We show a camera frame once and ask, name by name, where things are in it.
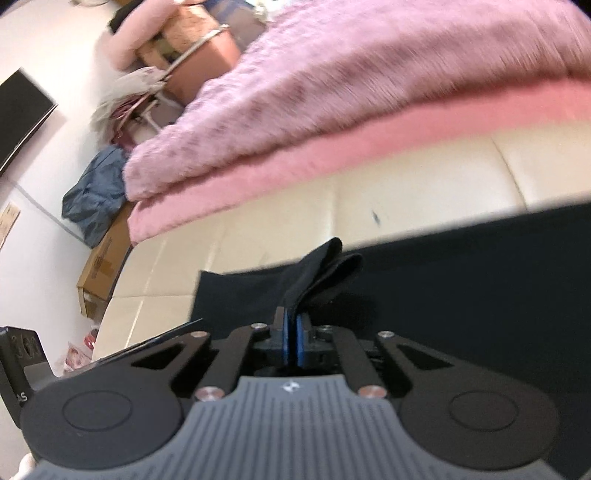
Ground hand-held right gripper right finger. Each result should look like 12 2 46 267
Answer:
296 313 455 400

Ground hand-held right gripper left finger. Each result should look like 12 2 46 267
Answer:
130 307 293 400

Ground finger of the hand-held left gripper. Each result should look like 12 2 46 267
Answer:
92 318 205 370

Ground black pants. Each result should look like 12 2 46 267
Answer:
187 198 591 462

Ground brown cardboard box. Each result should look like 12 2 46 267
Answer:
76 203 136 324

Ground blue-grey garment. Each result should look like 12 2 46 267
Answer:
62 147 131 247

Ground pink bed sheet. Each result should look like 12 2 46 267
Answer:
127 80 591 245

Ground black television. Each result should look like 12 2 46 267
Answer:
0 68 59 176

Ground white mesh cloth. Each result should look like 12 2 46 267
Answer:
90 67 168 139

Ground pink fluffy blanket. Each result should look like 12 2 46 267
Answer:
124 0 591 201

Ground brown storage box with lid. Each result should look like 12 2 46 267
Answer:
139 25 242 108

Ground pink quilt bundle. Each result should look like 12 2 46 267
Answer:
107 0 188 71

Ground floral fabric bag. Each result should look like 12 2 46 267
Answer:
154 2 222 58

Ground paper wall note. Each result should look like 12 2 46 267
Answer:
0 203 22 251

